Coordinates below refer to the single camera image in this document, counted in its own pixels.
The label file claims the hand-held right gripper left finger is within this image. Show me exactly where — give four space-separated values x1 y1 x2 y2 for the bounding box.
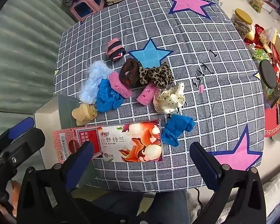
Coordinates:
16 141 103 224

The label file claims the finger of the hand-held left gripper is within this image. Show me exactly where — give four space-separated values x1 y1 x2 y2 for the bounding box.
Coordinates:
0 118 35 150

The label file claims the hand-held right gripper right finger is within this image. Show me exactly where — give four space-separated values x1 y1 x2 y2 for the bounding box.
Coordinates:
189 141 267 224

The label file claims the white storage box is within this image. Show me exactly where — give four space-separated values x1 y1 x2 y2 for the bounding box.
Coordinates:
33 95 103 192

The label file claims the blue cloth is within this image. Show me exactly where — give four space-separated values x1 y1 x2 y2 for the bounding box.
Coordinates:
161 113 196 147
96 78 125 112

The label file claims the cream polka dot scrunchie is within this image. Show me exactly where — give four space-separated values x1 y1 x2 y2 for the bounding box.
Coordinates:
153 82 186 115

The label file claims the light blue fluffy scrunchie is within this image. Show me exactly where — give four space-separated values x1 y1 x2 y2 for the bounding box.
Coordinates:
79 60 112 105

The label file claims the pink sponge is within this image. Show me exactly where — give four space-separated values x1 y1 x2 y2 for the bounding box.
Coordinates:
136 83 161 105
108 71 134 99

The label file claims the dark brown knit glove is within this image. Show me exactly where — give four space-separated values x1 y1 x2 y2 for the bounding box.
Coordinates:
120 58 143 89

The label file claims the leopard print scrunchie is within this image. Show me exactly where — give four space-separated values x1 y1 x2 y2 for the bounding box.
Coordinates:
137 62 175 89

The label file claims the pink black striped knit glove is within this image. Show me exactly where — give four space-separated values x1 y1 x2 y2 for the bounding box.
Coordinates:
105 40 126 62

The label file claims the floral tissue pack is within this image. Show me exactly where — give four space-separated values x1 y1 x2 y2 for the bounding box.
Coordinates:
93 119 164 163

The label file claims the green curtain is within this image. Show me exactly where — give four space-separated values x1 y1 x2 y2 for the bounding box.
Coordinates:
0 0 81 150

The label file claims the white cushion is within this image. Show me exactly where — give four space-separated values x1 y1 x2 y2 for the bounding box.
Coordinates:
261 166 280 215

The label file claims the red round tray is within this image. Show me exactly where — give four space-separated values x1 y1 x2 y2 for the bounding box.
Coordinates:
264 91 280 138

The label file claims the jar with black lid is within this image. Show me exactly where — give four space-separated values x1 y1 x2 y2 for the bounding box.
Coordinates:
259 59 280 94

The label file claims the grey checked blanket with stars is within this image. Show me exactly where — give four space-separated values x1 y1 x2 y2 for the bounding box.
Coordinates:
54 0 265 193

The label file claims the pink plastic stool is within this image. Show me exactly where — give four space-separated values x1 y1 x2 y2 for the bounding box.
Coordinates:
69 0 105 22

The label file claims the pile of snack packets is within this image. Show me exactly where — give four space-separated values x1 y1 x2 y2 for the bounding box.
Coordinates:
244 23 280 94

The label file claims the jar with gold lid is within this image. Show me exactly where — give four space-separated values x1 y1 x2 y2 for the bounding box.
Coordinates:
231 8 253 38

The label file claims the yellow green snack bag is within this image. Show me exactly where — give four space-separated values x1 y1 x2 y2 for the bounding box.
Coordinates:
250 0 264 13

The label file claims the black cable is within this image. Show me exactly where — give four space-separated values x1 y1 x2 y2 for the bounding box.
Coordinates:
194 188 203 213

